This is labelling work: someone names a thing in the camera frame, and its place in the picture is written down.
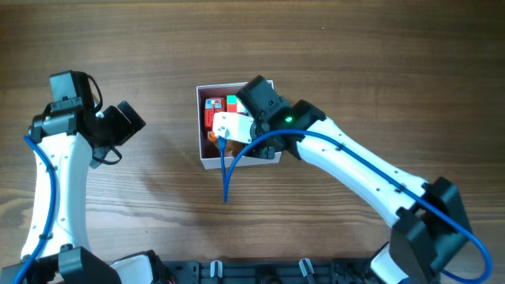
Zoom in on brown plush bear toy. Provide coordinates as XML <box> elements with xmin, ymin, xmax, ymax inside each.
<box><xmin>208</xmin><ymin>131</ymin><xmax>245</xmax><ymax>157</ymax></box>

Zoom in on multicolour puzzle cube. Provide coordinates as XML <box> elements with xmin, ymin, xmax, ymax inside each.
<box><xmin>226</xmin><ymin>95</ymin><xmax>249</xmax><ymax>116</ymax></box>

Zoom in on red toy fire truck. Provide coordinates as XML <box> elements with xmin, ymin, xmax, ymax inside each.
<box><xmin>204</xmin><ymin>97</ymin><xmax>226</xmax><ymax>132</ymax></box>

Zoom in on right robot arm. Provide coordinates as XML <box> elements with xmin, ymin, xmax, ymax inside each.
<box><xmin>237</xmin><ymin>76</ymin><xmax>470</xmax><ymax>283</ymax></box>

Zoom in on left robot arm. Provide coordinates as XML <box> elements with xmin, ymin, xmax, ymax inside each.
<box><xmin>1</xmin><ymin>70</ymin><xmax>161</xmax><ymax>283</ymax></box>

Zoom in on white box pink interior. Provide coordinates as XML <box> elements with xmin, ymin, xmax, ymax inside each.
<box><xmin>196</xmin><ymin>82</ymin><xmax>282</xmax><ymax>170</ymax></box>

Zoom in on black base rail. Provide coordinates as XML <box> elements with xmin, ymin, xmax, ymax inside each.
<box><xmin>164</xmin><ymin>259</ymin><xmax>381</xmax><ymax>284</ymax></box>

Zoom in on left blue cable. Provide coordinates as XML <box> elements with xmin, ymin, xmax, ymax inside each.
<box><xmin>11</xmin><ymin>135</ymin><xmax>58</xmax><ymax>284</ymax></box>

